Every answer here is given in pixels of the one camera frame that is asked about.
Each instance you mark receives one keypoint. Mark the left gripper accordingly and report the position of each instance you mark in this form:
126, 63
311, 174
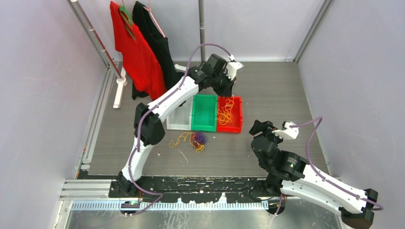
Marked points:
227, 91

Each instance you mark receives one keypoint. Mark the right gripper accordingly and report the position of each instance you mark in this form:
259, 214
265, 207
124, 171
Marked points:
258, 126

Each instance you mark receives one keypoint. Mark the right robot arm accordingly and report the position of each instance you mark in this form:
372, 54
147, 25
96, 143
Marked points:
289, 174

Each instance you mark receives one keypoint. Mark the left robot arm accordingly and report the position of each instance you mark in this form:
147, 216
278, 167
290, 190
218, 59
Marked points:
216, 73

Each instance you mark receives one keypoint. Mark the green plastic bin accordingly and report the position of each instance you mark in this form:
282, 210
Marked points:
204, 113

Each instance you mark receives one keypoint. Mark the red plastic bin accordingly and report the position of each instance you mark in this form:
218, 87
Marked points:
229, 114

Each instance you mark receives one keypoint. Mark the white plastic bin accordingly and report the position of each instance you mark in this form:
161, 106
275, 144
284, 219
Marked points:
181, 117

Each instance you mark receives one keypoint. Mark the red t-shirt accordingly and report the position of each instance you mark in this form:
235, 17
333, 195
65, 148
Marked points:
138, 58

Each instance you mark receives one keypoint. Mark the garment rack centre pole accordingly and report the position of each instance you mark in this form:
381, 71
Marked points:
202, 31

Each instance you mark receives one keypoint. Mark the black t-shirt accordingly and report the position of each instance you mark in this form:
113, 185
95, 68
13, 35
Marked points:
159, 46

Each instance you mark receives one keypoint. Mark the pink clothes hanger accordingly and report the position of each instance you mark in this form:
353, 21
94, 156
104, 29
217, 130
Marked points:
148, 9

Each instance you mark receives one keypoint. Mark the green clothes hanger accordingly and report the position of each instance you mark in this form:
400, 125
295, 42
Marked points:
127, 21

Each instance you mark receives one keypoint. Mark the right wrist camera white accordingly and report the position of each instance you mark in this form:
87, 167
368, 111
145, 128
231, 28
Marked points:
289, 131

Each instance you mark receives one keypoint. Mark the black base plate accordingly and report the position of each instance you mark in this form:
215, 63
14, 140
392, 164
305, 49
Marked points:
193, 189

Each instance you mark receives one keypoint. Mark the aluminium rail frame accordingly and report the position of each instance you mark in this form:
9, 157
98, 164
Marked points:
89, 194

